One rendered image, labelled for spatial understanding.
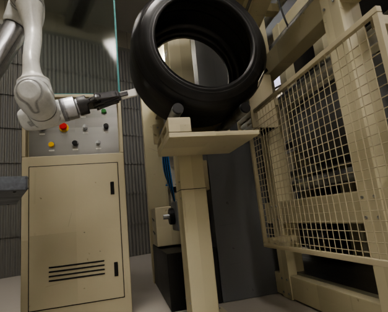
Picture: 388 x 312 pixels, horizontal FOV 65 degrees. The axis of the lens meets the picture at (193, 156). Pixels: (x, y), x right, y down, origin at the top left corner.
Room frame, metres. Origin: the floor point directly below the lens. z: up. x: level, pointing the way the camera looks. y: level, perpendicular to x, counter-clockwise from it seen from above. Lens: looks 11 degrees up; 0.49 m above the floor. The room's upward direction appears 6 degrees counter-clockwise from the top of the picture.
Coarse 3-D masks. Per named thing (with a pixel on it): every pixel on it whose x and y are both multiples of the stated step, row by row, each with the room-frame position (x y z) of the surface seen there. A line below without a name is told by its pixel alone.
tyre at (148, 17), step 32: (160, 0) 1.09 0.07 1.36; (192, 0) 1.25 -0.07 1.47; (224, 0) 1.16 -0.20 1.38; (160, 32) 1.37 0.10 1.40; (192, 32) 1.42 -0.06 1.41; (224, 32) 1.42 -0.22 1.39; (256, 32) 1.19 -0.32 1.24; (160, 64) 1.09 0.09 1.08; (224, 64) 1.49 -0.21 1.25; (256, 64) 1.19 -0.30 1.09; (160, 96) 1.14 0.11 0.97; (192, 96) 1.12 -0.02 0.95; (224, 96) 1.15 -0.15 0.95
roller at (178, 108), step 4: (176, 104) 1.11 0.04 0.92; (180, 104) 1.11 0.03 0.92; (172, 108) 1.11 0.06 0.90; (176, 108) 1.11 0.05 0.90; (180, 108) 1.11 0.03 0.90; (172, 112) 1.12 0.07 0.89; (176, 112) 1.11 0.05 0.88; (180, 112) 1.11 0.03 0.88; (168, 116) 1.20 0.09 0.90; (172, 116) 1.15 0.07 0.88; (176, 116) 1.14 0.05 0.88
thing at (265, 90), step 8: (264, 80) 1.54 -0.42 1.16; (264, 88) 1.53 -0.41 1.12; (272, 88) 1.55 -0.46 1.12; (256, 96) 1.52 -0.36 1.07; (264, 96) 1.53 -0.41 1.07; (256, 104) 1.52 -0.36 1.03; (272, 104) 1.54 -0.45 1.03; (264, 112) 1.53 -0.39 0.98; (240, 120) 1.66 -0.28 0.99; (248, 120) 1.59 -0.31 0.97; (256, 120) 1.52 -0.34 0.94; (264, 120) 1.53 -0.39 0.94; (272, 120) 1.54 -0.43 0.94; (240, 128) 1.70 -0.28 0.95; (248, 128) 1.57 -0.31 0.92; (272, 128) 1.60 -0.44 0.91; (256, 136) 1.72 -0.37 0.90
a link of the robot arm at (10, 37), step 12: (12, 12) 1.14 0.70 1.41; (12, 24) 1.15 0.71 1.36; (0, 36) 1.13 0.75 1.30; (12, 36) 1.15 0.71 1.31; (24, 36) 1.20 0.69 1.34; (0, 48) 1.13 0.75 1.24; (12, 48) 1.16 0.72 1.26; (0, 60) 1.14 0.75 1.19; (12, 60) 1.20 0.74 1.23; (0, 72) 1.15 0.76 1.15
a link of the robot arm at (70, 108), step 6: (60, 102) 1.08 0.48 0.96; (66, 102) 1.08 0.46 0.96; (72, 102) 1.08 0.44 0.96; (66, 108) 1.08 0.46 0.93; (72, 108) 1.09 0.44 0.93; (78, 108) 1.11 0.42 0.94; (66, 114) 1.09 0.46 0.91; (72, 114) 1.10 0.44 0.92; (78, 114) 1.11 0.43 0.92; (66, 120) 1.11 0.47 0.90
